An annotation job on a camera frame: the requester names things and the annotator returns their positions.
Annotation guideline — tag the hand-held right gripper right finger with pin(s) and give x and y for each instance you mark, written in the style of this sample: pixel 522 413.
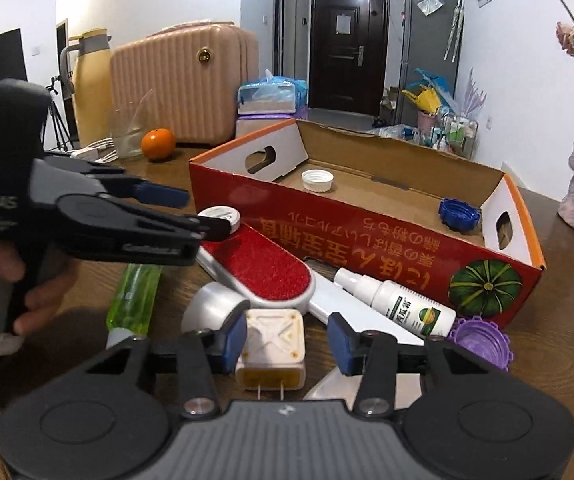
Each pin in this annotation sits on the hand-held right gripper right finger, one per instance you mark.
pixel 342 345

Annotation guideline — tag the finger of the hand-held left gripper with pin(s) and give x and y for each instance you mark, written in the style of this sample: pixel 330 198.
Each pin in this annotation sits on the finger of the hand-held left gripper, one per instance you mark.
pixel 207 227
pixel 162 195

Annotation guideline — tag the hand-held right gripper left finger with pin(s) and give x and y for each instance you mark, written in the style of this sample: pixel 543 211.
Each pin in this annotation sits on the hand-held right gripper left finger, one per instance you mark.
pixel 234 342

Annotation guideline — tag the white round lid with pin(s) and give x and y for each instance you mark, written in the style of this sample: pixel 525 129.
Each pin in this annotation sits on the white round lid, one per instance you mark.
pixel 227 215

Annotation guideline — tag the cream charger plug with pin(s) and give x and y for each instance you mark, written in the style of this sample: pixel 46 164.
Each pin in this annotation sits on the cream charger plug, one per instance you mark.
pixel 272 345

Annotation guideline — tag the red lint brush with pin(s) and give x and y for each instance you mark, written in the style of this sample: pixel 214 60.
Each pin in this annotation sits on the red lint brush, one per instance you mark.
pixel 262 265

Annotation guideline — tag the white spray bottle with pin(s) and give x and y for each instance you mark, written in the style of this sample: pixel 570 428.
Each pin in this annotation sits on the white spray bottle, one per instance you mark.
pixel 402 305

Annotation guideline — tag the green spray bottle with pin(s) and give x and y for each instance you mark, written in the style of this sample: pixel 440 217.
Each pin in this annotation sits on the green spray bottle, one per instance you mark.
pixel 134 300

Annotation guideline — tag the red printed cardboard box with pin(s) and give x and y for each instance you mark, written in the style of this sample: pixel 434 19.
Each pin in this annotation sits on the red printed cardboard box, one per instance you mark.
pixel 317 230

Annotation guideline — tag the purple bottle cap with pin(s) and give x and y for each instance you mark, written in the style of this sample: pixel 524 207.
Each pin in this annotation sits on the purple bottle cap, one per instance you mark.
pixel 482 342

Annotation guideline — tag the blue bottle cap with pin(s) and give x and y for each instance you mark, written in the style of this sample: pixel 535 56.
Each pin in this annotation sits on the blue bottle cap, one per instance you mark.
pixel 459 212

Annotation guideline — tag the person's left hand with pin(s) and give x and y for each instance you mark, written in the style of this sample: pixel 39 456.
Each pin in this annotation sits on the person's left hand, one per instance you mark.
pixel 42 305

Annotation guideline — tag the white rounded plastic gadget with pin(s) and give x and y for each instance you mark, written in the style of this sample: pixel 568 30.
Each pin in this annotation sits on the white rounded plastic gadget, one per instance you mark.
pixel 212 305

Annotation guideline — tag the orange fruit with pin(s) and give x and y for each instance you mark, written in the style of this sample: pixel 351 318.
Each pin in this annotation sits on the orange fruit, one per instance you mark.
pixel 158 144

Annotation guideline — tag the black tripod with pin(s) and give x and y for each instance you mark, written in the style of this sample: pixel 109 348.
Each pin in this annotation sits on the black tripod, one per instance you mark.
pixel 57 120

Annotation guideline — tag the clear glass cup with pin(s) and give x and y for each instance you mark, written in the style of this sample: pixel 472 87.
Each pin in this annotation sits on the clear glass cup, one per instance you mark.
pixel 127 145

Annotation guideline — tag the white power strip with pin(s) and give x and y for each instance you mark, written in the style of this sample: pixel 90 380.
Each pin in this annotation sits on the white power strip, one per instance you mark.
pixel 89 151

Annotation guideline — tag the yellow thermos kettle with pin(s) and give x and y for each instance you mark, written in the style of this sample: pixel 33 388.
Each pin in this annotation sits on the yellow thermos kettle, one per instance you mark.
pixel 92 95

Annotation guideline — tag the pink ribbed suitcase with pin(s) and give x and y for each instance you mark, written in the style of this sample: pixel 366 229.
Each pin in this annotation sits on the pink ribbed suitcase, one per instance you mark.
pixel 182 85

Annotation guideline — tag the purple box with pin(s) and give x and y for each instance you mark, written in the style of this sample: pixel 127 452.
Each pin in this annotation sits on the purple box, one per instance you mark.
pixel 262 125

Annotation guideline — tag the white bottle cap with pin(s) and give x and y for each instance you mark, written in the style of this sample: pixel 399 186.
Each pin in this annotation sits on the white bottle cap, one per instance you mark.
pixel 318 180

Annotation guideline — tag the open blue tissue pack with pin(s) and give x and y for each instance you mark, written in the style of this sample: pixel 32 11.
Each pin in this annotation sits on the open blue tissue pack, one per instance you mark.
pixel 262 97

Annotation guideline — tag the teal tissue pack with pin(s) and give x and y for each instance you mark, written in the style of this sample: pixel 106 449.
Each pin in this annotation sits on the teal tissue pack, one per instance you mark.
pixel 297 92

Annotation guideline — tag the dark brown door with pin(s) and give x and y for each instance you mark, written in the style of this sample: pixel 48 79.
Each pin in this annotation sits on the dark brown door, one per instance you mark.
pixel 349 50

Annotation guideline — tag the pink bucket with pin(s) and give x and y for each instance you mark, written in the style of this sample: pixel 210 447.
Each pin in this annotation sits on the pink bucket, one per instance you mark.
pixel 427 121

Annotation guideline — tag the cart with toiletries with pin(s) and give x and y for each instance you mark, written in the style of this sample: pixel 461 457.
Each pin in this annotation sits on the cart with toiletries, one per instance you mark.
pixel 457 132

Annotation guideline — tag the yellow watering can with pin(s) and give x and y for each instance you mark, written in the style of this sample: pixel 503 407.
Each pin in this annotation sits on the yellow watering can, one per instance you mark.
pixel 419 97

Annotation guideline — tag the blue open umbrella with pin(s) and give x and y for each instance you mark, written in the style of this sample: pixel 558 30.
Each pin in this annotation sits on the blue open umbrella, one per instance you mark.
pixel 439 82

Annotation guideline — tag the grey refrigerator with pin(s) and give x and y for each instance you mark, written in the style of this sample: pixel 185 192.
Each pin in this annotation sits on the grey refrigerator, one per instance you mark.
pixel 427 45

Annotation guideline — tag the clear plastic bag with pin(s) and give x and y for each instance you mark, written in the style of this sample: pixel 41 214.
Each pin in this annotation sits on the clear plastic bag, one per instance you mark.
pixel 429 4

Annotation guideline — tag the hanging folded umbrellas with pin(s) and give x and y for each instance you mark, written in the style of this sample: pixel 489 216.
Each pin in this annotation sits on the hanging folded umbrellas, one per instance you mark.
pixel 456 25

